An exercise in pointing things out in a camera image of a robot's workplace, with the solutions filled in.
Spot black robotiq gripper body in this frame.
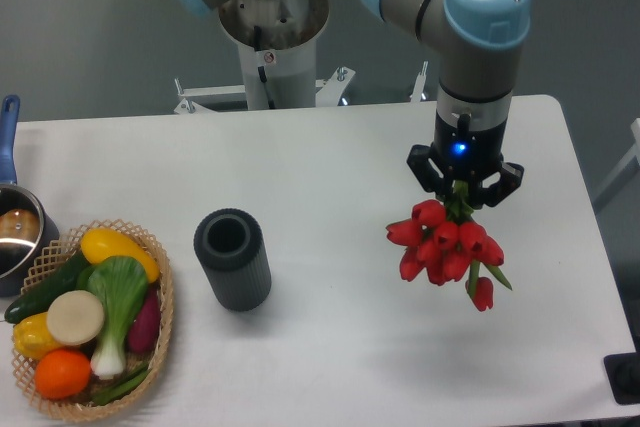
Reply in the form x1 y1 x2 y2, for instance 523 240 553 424
431 114 506 197

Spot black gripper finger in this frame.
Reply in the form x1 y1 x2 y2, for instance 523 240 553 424
406 144 446 201
472 161 525 209

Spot red tulip bouquet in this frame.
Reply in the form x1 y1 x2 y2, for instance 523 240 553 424
386 181 512 312

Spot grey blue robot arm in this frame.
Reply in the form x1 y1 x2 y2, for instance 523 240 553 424
179 0 531 208

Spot dark grey ribbed vase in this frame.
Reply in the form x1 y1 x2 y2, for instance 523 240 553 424
193 208 272 312

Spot black device at edge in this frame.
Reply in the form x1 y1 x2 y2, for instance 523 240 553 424
603 352 639 405

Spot green bok choy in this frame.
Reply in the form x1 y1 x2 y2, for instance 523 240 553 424
87 256 148 380

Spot purple sweet potato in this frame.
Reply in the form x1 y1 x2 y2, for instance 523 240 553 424
126 288 161 354

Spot green bean pods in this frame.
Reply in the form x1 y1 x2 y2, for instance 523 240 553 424
91 363 149 406

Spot dark green cucumber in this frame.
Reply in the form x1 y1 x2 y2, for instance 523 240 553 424
4 251 90 324

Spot woven wicker basket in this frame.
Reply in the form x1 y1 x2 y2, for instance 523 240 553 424
12 219 174 423

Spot orange fruit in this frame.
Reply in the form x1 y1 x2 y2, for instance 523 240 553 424
34 349 91 400

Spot white metal mounting frame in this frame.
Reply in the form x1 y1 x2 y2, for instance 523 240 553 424
172 60 431 115

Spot white frame at right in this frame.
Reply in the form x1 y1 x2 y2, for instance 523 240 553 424
592 118 639 214

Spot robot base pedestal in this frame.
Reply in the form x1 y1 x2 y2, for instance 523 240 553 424
218 0 329 84

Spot blue handled saucepan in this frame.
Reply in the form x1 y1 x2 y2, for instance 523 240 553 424
1 95 59 298

